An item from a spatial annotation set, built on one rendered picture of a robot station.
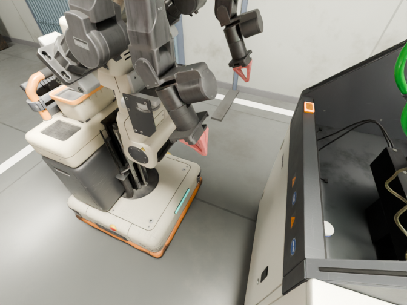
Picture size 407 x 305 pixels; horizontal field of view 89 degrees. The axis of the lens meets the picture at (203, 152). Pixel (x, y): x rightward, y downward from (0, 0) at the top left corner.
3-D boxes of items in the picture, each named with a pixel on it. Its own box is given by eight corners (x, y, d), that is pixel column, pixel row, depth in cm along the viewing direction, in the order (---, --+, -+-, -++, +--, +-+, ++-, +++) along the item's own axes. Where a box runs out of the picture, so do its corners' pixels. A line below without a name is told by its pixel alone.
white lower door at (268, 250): (258, 201, 144) (288, 124, 95) (262, 203, 144) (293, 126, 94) (241, 314, 102) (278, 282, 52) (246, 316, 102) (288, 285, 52)
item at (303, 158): (289, 126, 93) (302, 95, 82) (300, 129, 92) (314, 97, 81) (282, 277, 53) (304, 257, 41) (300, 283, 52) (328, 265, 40)
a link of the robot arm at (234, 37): (225, 23, 74) (219, 28, 70) (243, 16, 70) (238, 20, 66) (231, 43, 77) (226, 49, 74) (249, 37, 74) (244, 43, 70)
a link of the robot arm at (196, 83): (156, 46, 44) (131, 62, 39) (201, 25, 38) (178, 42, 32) (181, 96, 51) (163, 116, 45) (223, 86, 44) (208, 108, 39)
